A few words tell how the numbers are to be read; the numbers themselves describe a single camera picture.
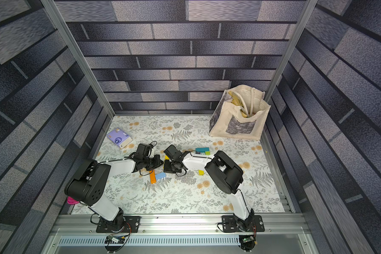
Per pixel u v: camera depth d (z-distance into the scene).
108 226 0.68
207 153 0.99
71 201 0.71
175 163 0.70
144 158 0.77
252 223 0.67
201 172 0.90
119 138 1.00
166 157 0.77
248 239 0.73
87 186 0.47
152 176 0.88
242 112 0.87
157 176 0.88
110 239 0.71
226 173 0.52
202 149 1.01
